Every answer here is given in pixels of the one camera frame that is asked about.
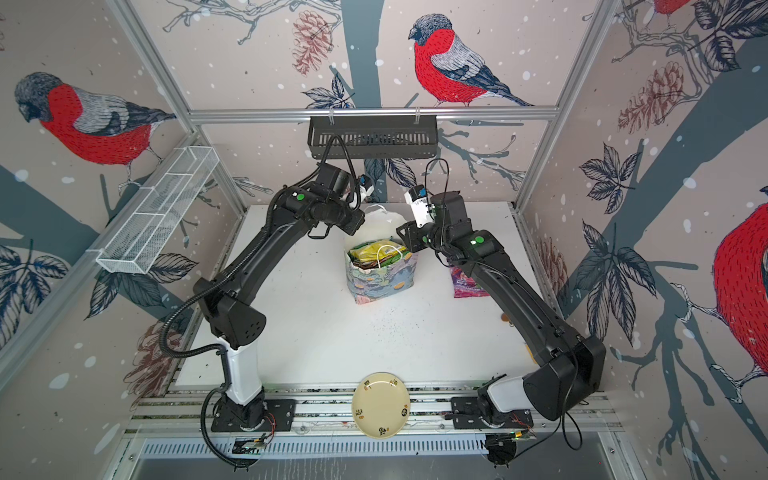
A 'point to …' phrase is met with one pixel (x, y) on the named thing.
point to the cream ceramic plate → (380, 405)
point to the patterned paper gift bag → (368, 285)
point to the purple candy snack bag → (464, 286)
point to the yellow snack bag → (376, 250)
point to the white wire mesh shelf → (138, 241)
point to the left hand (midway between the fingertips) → (360, 216)
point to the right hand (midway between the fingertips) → (399, 230)
